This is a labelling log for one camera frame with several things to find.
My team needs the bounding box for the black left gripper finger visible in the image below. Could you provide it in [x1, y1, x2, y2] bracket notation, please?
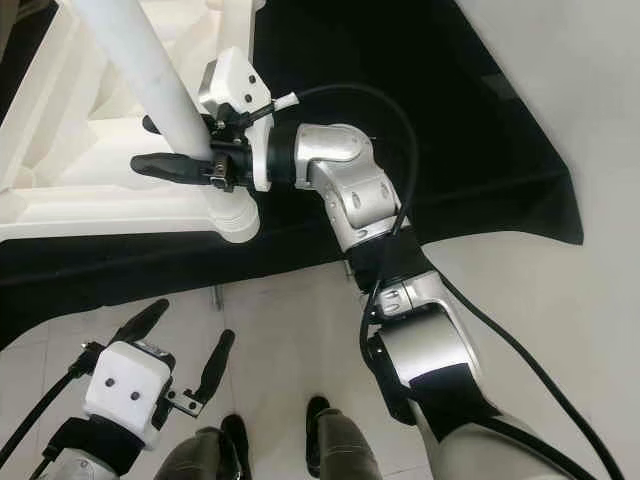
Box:
[110, 298, 171, 346]
[198, 330, 236, 401]

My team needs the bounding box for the white plastic table top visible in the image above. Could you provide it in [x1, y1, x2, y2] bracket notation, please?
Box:
[0, 0, 261, 244]

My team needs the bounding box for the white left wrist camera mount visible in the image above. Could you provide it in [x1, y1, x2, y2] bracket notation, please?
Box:
[85, 340, 176, 451]

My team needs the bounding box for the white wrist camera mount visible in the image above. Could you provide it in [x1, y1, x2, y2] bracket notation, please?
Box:
[85, 340, 176, 451]
[198, 45, 276, 193]

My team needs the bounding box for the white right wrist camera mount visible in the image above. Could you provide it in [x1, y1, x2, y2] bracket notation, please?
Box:
[198, 45, 276, 193]

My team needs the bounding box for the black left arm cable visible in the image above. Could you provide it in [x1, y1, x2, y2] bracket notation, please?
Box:
[0, 345, 106, 471]

